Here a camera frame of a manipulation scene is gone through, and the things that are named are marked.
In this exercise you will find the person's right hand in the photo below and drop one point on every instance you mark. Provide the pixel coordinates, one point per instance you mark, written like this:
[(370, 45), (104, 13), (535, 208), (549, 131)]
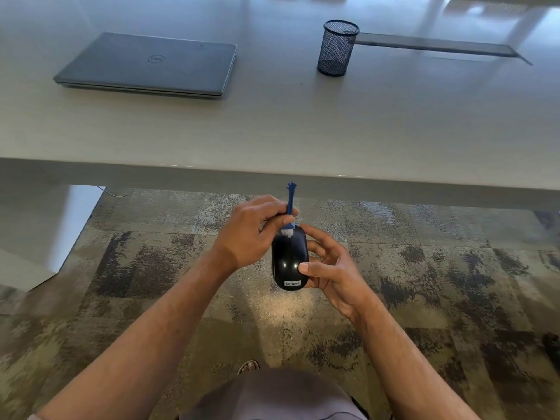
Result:
[(339, 279)]

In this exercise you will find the person's left hand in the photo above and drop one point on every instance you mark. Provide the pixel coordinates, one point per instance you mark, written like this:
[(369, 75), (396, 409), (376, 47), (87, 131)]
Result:
[(238, 240)]

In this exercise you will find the person's right thumb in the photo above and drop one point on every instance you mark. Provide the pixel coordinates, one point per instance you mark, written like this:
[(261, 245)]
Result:
[(313, 269)]

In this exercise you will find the person's left thumb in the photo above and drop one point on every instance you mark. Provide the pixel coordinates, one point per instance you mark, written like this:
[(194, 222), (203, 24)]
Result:
[(280, 225)]

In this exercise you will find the small blue cleaning brush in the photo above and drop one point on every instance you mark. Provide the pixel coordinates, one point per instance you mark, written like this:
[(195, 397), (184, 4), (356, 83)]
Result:
[(289, 201)]

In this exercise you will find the black computer mouse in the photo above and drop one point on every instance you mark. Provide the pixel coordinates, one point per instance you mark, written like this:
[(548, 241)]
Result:
[(286, 262)]

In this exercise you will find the person's left forearm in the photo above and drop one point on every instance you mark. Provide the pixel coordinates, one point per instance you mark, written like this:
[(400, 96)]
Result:
[(131, 336)]

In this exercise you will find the person's right forearm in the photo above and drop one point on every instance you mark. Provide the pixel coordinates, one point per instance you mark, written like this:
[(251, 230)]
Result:
[(407, 367)]

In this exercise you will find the person's sandalled foot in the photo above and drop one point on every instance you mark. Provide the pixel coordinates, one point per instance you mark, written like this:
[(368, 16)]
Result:
[(248, 367)]

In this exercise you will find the person's grey trouser leg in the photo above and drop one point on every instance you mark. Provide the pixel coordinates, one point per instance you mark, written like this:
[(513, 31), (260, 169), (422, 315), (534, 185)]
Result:
[(271, 395)]

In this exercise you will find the black mesh pen cup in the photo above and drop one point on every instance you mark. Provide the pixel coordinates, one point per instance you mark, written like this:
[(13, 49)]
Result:
[(336, 50)]

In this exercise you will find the grey closed laptop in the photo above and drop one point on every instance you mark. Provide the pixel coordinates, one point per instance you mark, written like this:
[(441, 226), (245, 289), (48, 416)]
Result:
[(148, 65)]

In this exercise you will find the white table leg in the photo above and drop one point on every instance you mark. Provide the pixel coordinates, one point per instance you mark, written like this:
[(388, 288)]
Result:
[(39, 231)]

